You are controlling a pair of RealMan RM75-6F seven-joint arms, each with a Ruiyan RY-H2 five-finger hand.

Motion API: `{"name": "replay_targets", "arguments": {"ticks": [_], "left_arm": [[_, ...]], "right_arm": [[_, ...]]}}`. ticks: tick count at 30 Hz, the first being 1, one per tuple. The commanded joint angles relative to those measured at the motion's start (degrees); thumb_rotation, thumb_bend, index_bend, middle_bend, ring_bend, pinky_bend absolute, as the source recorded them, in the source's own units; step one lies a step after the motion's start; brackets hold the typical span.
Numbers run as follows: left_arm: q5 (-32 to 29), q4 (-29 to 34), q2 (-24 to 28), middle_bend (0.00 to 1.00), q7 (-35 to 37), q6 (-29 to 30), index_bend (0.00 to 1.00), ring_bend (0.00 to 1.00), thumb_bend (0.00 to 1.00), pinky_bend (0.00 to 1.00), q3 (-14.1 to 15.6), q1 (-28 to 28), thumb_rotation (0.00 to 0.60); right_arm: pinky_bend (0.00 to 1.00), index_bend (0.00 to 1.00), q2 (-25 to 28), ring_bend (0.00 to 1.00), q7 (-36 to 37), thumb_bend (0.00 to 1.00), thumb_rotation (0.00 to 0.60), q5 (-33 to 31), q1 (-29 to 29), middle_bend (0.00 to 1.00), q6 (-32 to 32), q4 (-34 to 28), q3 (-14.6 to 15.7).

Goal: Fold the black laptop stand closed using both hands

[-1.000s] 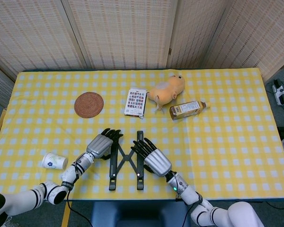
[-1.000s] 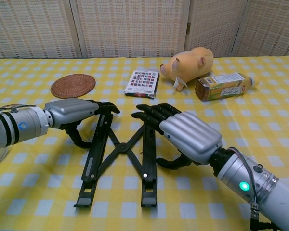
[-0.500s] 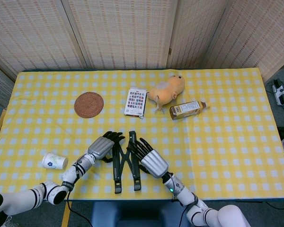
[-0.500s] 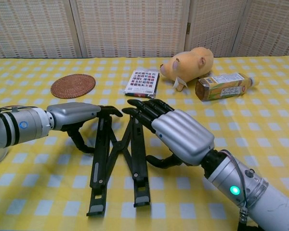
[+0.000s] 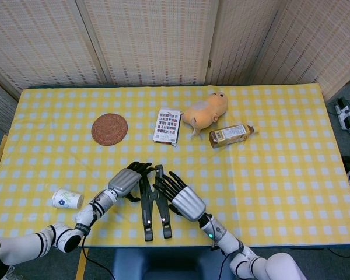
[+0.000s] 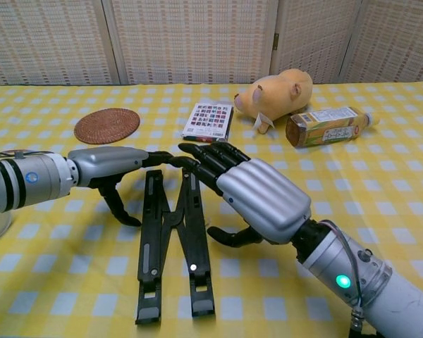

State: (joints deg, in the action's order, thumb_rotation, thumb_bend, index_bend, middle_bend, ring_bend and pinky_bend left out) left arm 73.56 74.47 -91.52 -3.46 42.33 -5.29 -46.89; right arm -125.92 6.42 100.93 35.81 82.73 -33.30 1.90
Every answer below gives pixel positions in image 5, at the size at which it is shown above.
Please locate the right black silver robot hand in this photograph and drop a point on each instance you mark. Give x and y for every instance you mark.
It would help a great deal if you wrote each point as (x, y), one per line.
(189, 202)

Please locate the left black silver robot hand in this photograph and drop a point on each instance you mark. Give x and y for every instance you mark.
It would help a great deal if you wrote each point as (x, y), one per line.
(124, 182)

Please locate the black folding laptop stand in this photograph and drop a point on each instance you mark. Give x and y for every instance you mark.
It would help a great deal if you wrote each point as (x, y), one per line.
(148, 216)

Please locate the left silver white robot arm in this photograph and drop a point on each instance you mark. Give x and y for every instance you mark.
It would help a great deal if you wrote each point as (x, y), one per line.
(32, 242)

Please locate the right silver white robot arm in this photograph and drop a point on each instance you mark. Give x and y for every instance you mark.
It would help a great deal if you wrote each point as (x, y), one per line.
(227, 242)

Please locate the yellow checkered tablecloth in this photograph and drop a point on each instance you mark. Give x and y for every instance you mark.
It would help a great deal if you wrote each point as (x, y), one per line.
(280, 175)

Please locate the round brown woven coaster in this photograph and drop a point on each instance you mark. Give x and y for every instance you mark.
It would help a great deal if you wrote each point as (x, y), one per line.
(109, 129)

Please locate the paper cup with blue flower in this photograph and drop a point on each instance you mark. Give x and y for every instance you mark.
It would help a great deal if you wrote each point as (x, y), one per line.
(65, 198)

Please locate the blue padded seat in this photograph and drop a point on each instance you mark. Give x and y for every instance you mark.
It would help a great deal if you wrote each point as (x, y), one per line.
(172, 264)

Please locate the card box with colourful grid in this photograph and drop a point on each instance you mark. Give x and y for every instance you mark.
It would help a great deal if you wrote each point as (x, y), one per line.
(166, 126)

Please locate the amber tea bottle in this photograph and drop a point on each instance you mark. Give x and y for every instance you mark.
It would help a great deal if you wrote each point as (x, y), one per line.
(230, 135)

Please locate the orange plush toy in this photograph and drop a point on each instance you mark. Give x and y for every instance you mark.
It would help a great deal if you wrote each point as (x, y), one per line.
(205, 111)

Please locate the woven bamboo folding screen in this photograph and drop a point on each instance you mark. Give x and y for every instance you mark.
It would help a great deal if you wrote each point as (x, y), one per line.
(151, 43)

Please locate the white power strip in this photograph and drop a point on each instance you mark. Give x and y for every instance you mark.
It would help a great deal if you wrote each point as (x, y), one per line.
(344, 115)

